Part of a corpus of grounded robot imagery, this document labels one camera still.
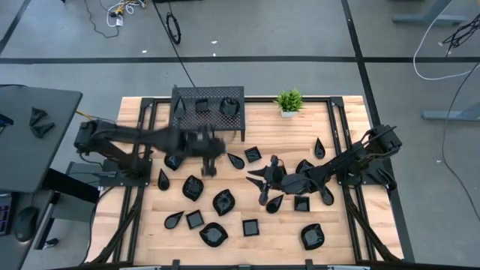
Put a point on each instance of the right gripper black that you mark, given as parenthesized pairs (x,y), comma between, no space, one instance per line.
(287,183)

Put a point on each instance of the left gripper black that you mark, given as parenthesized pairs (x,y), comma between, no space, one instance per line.
(195,144)

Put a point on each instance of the black teardrop mini plate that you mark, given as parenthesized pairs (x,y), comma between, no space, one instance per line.
(319,151)
(171,222)
(237,162)
(328,198)
(163,183)
(179,110)
(273,206)

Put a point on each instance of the black square mini plate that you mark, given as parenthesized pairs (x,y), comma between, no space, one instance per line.
(302,204)
(201,106)
(253,154)
(195,219)
(250,227)

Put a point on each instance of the black leaf-shaped mini plate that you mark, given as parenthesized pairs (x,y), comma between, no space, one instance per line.
(193,188)
(173,163)
(303,165)
(213,234)
(224,202)
(312,237)
(229,107)

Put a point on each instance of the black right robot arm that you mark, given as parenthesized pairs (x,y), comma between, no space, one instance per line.
(356,153)

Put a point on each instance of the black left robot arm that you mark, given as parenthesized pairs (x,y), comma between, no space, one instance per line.
(150,140)

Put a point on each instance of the black perforated metal rack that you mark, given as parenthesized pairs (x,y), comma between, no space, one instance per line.
(213,119)

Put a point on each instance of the green plant in white pot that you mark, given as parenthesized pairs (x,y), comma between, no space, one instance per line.
(289,100)

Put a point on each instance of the black desk crossbar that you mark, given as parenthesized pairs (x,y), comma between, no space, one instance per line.
(71,187)

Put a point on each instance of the black folded triangular object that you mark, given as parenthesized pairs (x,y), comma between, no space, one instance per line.
(37,116)
(41,130)

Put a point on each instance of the grey desk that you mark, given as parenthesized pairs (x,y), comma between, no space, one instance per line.
(37,161)

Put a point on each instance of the black caster wheel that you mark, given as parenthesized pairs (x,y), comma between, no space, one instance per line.
(51,243)

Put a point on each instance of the grey desk foot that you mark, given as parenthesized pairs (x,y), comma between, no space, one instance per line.
(450,115)
(427,18)

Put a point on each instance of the black computer mouse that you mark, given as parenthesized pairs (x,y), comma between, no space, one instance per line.
(26,223)

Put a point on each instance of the dark blue device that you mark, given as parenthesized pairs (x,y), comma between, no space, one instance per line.
(5,120)

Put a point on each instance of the dark keyboard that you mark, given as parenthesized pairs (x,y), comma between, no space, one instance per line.
(4,219)

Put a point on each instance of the dark grey side table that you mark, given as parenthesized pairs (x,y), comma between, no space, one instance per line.
(9,258)

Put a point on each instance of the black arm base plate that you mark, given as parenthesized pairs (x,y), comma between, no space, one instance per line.
(120,183)
(369,181)

